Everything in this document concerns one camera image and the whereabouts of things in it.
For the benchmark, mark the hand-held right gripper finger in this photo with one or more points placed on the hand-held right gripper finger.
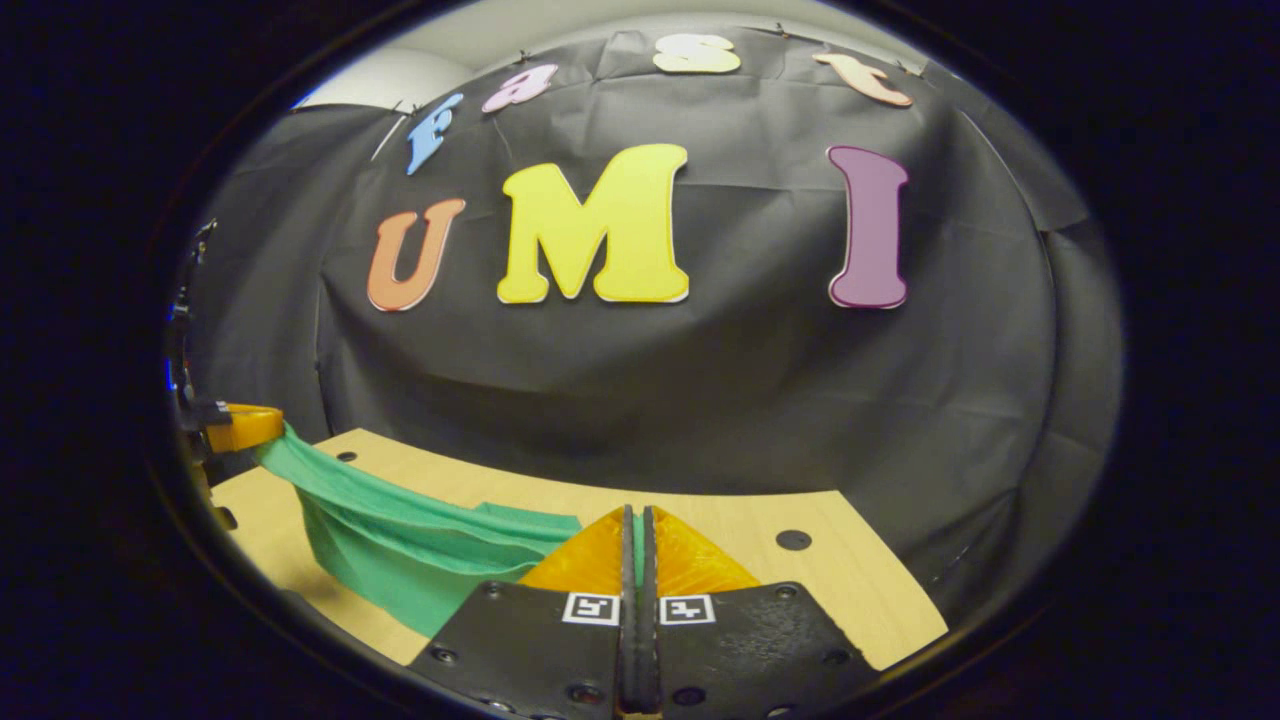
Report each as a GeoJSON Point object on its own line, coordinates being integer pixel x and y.
{"type": "Point", "coordinates": [650, 650]}
{"type": "Point", "coordinates": [628, 650]}

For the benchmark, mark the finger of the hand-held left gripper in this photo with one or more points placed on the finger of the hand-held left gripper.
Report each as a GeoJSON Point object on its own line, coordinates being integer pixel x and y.
{"type": "Point", "coordinates": [245, 425]}

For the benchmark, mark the black backdrop cloth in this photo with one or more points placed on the black backdrop cloth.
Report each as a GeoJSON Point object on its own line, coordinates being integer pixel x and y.
{"type": "Point", "coordinates": [700, 400]}

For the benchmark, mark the green T-shirt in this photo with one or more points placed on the green T-shirt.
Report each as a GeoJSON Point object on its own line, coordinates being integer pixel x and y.
{"type": "Point", "coordinates": [400, 560]}

